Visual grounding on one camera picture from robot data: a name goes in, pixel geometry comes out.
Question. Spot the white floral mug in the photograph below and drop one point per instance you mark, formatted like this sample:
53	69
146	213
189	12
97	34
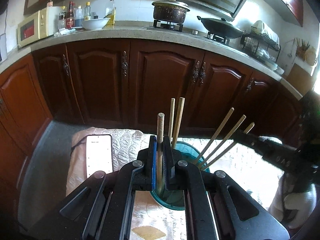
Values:
300	205

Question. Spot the quilted beige tablecloth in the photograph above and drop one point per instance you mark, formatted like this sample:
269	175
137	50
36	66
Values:
125	140

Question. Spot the black lidded wok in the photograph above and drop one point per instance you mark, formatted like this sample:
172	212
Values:
222	27

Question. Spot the black cooking pot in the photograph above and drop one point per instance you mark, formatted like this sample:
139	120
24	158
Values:
170	12

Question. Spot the round bamboo strainer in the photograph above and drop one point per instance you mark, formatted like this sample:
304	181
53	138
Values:
311	56

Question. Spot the clear cooking oil bottle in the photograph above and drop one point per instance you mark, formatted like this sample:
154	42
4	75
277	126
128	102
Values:
111	12

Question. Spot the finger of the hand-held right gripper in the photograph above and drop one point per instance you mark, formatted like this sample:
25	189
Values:
272	150

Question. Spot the wooden cutting board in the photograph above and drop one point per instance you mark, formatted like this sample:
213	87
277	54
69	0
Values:
298	78

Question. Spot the black stove burner grate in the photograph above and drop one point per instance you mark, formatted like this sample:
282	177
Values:
167	26
220	39

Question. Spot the dark white cap bottle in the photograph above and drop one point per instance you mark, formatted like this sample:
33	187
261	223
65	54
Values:
79	17

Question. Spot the white wall device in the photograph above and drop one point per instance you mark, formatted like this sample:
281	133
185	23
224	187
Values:
3	47

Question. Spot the red cap soy sauce bottle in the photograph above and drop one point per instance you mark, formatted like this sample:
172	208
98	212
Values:
70	16

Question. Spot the small glass jar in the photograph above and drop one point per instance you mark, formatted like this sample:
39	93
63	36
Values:
96	15

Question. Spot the speckled grey countertop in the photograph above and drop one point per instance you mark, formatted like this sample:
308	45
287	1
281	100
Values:
112	33

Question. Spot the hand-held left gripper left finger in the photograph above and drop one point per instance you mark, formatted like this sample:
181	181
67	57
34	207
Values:
154	160

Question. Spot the cream microwave oven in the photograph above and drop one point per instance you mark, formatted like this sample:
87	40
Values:
37	27

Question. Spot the yellow cap bottle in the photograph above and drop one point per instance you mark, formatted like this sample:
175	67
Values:
87	11

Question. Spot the white crumpled rag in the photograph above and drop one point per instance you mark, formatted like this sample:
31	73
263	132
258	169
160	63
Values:
65	31

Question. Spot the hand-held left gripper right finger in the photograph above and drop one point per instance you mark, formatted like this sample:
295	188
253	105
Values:
167	170

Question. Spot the stacked white dishes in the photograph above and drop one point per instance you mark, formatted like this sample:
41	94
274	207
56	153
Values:
265	30

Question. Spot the smartphone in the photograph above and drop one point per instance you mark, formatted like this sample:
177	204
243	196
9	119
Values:
98	155

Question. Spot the white ceramic bowl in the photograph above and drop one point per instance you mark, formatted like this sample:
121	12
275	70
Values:
95	23

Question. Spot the teal plastic cup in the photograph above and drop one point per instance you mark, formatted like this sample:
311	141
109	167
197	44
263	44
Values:
172	200

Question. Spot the wall chopstick holder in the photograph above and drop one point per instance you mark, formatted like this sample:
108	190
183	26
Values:
302	51

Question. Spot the glass food container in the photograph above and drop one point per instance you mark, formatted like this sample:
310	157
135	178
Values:
273	66

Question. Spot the hanging metal ladle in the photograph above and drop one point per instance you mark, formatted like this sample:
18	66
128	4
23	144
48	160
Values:
290	52

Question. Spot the brown wooden cabinet door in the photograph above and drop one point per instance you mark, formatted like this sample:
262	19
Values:
262	105
22	100
97	85
162	80
12	160
55	85
225	90

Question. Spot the brown wooden base cabinet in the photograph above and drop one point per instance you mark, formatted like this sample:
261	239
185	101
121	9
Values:
100	92

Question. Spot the clear glass bottle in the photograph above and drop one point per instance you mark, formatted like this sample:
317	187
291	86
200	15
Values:
62	17

